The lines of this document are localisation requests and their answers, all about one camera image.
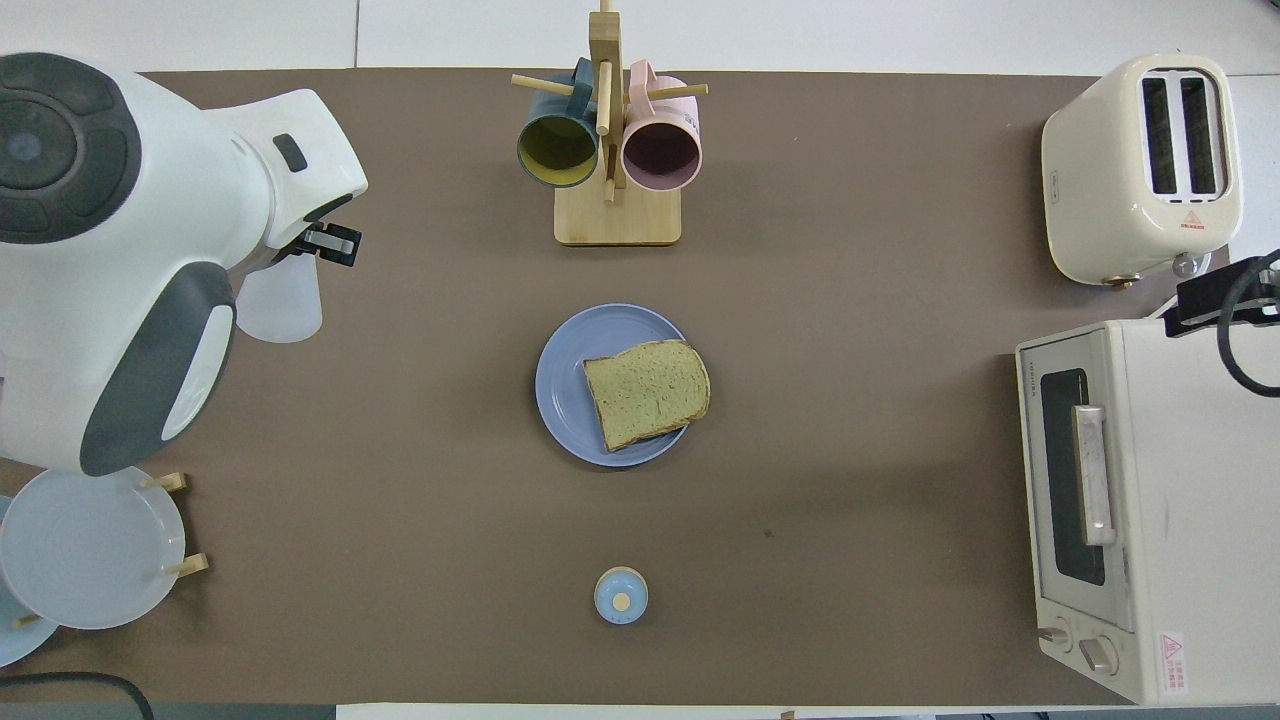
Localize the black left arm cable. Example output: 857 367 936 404
0 671 157 720

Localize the translucent bottle with blue cap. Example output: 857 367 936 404
235 255 324 344

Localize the blue round plate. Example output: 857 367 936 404
534 303 700 469

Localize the white toaster oven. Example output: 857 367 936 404
1015 318 1280 706

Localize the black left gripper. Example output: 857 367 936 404
278 195 363 269

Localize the cream two-slot toaster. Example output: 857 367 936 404
1040 52 1245 289

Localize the wooden plate rack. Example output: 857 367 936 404
12 472 209 629

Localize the dark teal mug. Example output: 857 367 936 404
516 57 601 190

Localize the wooden mug tree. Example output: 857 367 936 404
511 0 709 247

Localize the light blue plate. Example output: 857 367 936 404
0 495 61 669

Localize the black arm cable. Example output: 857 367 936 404
0 671 157 720
1215 250 1280 399

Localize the brown table mat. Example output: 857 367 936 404
0 68 1233 706

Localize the pink mug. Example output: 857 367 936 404
620 59 704 194

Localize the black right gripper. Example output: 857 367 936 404
1165 255 1280 336

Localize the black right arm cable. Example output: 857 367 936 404
1215 250 1280 399

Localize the toasted bread slice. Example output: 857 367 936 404
583 339 711 453

